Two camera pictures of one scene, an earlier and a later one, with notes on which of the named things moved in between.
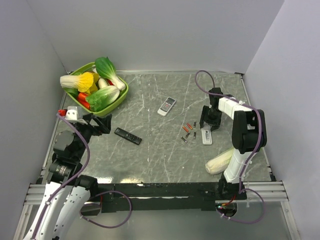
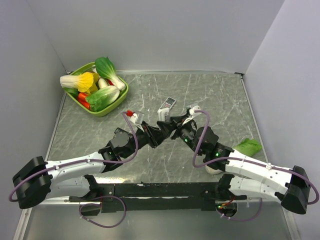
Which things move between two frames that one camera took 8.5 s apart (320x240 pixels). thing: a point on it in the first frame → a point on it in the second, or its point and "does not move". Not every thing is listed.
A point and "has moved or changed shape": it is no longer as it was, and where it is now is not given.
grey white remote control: x=166 y=106 does not move
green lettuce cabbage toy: x=102 y=97 does not move
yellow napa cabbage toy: x=85 y=82 does not move
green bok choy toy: x=106 y=69 does not move
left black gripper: x=103 y=126 → x=153 y=135
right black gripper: x=204 y=116 → x=179 y=123
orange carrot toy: x=81 y=99 does not move
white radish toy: x=102 y=83 does not move
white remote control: x=206 y=134 has moved or changed shape
